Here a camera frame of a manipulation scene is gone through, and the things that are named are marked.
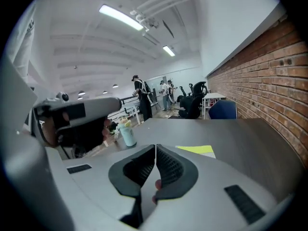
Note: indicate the teal bottle with cartoon figure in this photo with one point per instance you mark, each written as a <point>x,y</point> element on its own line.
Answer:
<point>128,133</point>

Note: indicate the yellow book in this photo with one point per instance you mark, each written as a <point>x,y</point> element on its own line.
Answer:
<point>196,150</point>

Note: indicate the white ceiling pipes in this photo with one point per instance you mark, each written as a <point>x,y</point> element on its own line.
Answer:
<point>166,1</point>

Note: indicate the person's left hand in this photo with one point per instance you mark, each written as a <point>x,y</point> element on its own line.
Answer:
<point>50,133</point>

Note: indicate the long ceiling light panel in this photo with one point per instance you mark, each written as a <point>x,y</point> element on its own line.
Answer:
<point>120,17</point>

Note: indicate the person's white shirt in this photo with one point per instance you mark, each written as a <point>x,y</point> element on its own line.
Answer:
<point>22,40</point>

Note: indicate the person's right hand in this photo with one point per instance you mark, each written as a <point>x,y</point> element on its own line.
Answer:
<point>157,184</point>

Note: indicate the black railing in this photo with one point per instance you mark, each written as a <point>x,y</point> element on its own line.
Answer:
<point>128,101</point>

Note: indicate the black office chair with headrest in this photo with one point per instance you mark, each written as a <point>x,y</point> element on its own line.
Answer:
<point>199,88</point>

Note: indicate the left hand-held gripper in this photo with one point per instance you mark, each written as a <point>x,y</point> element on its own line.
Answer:
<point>96,105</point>

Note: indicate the short ceiling light panel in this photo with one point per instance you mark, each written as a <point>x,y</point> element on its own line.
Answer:
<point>169,50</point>

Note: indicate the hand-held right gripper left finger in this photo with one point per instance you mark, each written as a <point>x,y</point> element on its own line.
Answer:
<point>120,177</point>

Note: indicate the blue chair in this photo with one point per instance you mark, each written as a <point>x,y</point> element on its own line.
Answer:
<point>222,109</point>

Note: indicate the white table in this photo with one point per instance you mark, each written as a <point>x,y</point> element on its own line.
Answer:
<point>213,96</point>

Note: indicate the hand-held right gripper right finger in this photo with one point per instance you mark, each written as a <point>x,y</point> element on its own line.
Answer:
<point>185,174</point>

